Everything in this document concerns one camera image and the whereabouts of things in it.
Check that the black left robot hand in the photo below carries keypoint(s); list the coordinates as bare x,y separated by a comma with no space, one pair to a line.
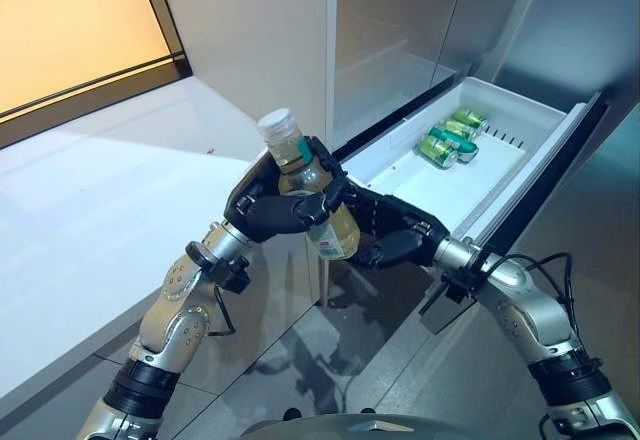
265,215

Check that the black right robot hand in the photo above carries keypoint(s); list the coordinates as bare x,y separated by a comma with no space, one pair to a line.
400,220

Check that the white fridge drawer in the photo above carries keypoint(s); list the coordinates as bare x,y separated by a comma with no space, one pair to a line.
450,185

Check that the clear bottle of yellow tea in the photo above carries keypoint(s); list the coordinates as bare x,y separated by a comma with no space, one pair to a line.
292,160

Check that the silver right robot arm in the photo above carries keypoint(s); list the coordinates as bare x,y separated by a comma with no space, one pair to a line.
535,310

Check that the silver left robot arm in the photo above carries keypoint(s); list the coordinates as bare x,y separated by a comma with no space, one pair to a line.
175,320

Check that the stainless steel fridge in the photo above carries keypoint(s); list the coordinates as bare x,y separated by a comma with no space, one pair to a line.
550,35

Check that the green drink can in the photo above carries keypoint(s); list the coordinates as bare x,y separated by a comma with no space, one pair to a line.
436,149
452,135
470,119

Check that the white counter cabinet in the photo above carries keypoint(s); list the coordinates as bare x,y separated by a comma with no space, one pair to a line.
100,210

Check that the tall white cabinet panel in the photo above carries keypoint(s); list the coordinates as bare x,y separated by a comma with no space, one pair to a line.
250,35

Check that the grey robot torso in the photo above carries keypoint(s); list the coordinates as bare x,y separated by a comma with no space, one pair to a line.
375,427

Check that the dark framed window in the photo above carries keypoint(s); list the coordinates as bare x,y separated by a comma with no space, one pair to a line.
75,35

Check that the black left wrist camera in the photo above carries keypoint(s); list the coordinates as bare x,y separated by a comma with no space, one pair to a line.
232,272

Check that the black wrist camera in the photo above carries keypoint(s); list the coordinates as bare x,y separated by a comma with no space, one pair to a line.
457,287
232,272

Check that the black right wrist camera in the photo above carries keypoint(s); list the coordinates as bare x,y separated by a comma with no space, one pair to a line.
457,287

